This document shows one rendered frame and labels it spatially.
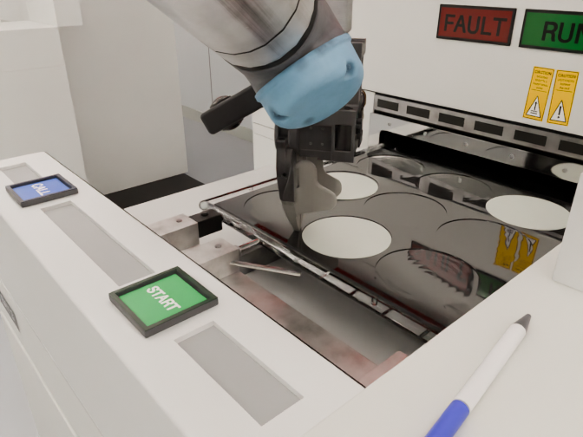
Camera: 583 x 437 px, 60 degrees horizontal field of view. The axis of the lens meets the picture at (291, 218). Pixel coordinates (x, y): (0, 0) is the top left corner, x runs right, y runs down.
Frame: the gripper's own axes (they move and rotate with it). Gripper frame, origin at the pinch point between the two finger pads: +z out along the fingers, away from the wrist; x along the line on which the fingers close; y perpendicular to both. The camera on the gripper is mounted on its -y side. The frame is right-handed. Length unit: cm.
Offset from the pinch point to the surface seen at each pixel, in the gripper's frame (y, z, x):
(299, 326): 4.4, 3.3, -14.8
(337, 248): 6.0, 1.2, -3.4
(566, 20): 29.7, -20.0, 22.7
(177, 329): -1.2, -4.7, -26.8
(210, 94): -146, 64, 327
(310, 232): 2.3, 1.3, -0.6
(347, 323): 7.7, 9.3, -5.8
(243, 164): -94, 91, 250
